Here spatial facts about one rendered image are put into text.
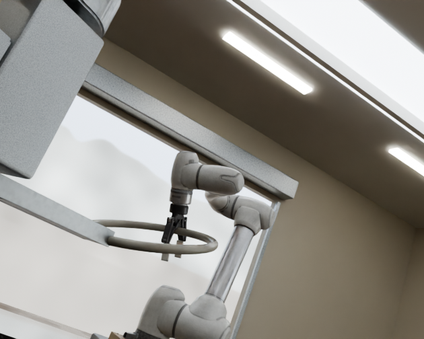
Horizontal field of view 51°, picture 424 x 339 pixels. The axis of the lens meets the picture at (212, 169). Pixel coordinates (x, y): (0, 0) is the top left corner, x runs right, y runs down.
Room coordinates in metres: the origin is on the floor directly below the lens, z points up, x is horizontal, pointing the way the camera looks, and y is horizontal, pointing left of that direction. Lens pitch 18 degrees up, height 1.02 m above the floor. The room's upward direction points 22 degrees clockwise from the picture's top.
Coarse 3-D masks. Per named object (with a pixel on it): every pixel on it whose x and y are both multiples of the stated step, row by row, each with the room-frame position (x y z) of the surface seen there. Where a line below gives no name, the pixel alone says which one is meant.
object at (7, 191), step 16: (0, 176) 1.06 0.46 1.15; (0, 192) 1.07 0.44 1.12; (16, 192) 1.10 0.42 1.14; (32, 192) 1.13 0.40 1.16; (16, 208) 1.24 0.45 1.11; (32, 208) 1.15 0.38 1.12; (48, 208) 1.18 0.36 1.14; (64, 208) 1.21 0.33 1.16; (64, 224) 1.23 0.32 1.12; (80, 224) 1.27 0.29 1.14; (96, 224) 1.31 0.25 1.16; (96, 240) 1.33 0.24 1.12
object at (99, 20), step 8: (64, 0) 1.00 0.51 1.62; (72, 0) 0.99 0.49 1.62; (80, 0) 0.98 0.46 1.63; (88, 0) 0.99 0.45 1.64; (96, 0) 1.00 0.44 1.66; (104, 0) 1.02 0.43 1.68; (112, 0) 1.04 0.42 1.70; (72, 8) 1.02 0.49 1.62; (80, 8) 1.01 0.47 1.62; (88, 8) 1.00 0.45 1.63; (96, 8) 1.01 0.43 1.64; (104, 8) 1.03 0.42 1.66; (112, 8) 1.06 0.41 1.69; (80, 16) 1.05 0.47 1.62; (88, 16) 1.03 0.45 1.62; (96, 16) 1.03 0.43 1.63; (104, 16) 1.04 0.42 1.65; (112, 16) 1.09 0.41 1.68; (88, 24) 1.07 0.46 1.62; (96, 24) 1.05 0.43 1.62; (104, 24) 1.06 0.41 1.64; (96, 32) 1.10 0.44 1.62; (104, 32) 1.09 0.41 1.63
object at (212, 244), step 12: (144, 228) 1.78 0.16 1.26; (156, 228) 1.78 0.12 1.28; (180, 228) 1.75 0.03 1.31; (108, 240) 1.36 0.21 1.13; (120, 240) 1.35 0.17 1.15; (132, 240) 1.34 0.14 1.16; (204, 240) 1.65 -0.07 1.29; (216, 240) 1.56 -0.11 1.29; (156, 252) 1.35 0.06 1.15; (168, 252) 1.35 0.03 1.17; (180, 252) 1.36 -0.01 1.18; (192, 252) 1.39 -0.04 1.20; (204, 252) 1.43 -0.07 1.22
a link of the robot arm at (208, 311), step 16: (240, 208) 2.11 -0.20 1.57; (256, 208) 2.08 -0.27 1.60; (240, 224) 2.09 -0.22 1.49; (256, 224) 2.08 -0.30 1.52; (272, 224) 2.13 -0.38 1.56; (240, 240) 2.07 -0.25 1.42; (224, 256) 2.06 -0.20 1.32; (240, 256) 2.06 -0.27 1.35; (224, 272) 2.03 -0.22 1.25; (208, 288) 2.04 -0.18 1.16; (224, 288) 2.02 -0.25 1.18; (192, 304) 2.00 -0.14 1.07; (208, 304) 1.97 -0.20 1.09; (224, 304) 2.02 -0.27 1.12; (176, 320) 1.99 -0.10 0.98; (192, 320) 1.96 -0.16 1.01; (208, 320) 1.95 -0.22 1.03; (224, 320) 1.96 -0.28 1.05; (176, 336) 2.01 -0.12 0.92; (192, 336) 1.96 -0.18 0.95; (208, 336) 1.93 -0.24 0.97; (224, 336) 1.94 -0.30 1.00
